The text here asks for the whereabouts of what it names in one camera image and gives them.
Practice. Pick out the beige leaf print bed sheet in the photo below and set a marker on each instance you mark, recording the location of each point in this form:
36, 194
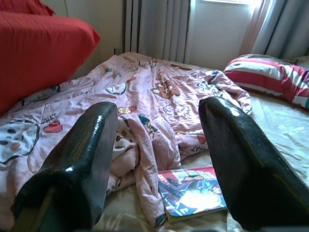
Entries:
277, 125

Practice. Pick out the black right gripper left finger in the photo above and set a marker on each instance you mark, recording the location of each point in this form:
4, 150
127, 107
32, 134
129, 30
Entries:
72, 169

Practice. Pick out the thick red fabric cushion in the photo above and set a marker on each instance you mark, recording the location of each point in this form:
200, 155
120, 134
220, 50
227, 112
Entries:
24, 6

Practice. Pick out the colourful comic book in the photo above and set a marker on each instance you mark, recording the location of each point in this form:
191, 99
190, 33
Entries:
188, 193

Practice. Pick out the pink sheer curtain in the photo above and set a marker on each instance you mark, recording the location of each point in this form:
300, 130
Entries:
253, 31

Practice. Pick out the red white striped pillow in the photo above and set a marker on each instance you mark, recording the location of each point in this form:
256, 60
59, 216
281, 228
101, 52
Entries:
260, 75

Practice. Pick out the long red fabric cushion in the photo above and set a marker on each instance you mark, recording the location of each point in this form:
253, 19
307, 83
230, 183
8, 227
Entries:
36, 48

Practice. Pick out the pink cartoon print quilt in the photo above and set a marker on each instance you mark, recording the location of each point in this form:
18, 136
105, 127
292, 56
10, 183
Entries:
157, 96

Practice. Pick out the grey curtain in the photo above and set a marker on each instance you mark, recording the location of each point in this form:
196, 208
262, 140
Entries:
289, 26
154, 26

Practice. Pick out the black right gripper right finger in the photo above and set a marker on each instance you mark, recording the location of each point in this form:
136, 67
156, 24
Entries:
253, 174

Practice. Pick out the bright window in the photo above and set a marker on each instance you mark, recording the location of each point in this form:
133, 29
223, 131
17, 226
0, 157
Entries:
224, 1

